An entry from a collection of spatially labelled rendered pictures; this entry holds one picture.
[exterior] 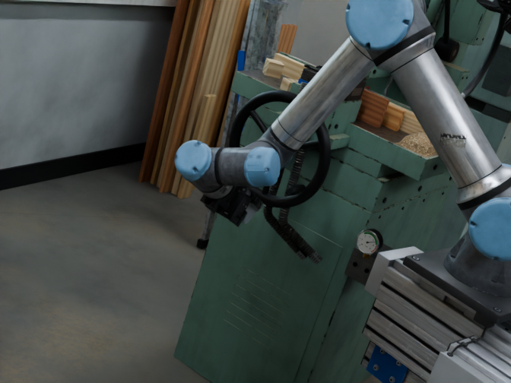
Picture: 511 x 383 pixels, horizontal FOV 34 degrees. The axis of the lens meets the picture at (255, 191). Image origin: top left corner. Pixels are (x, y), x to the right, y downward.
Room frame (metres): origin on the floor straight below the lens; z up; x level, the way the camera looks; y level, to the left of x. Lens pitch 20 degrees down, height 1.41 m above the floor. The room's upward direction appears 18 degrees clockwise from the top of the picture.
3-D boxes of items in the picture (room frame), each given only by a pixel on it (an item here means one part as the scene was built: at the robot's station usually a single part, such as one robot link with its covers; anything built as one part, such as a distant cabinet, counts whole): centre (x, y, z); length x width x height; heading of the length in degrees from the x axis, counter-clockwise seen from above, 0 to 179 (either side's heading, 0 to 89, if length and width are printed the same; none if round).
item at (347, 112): (2.12, -0.10, 0.91); 0.15 x 0.14 x 0.09; 61
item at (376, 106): (2.21, -0.17, 0.94); 0.20 x 0.01 x 0.08; 61
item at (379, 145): (2.20, -0.14, 0.87); 0.61 x 0.30 x 0.06; 61
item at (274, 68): (2.37, 0.06, 0.92); 0.05 x 0.04 x 0.04; 109
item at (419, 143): (2.10, -0.36, 0.92); 0.14 x 0.09 x 0.04; 151
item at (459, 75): (2.38, -0.41, 1.02); 0.09 x 0.07 x 0.12; 61
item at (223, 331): (2.40, -0.24, 0.35); 0.58 x 0.45 x 0.71; 151
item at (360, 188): (2.40, -0.24, 0.76); 0.57 x 0.45 x 0.09; 151
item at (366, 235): (1.98, -0.31, 0.65); 0.06 x 0.04 x 0.08; 61
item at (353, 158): (2.24, -0.16, 0.82); 0.40 x 0.21 x 0.04; 61
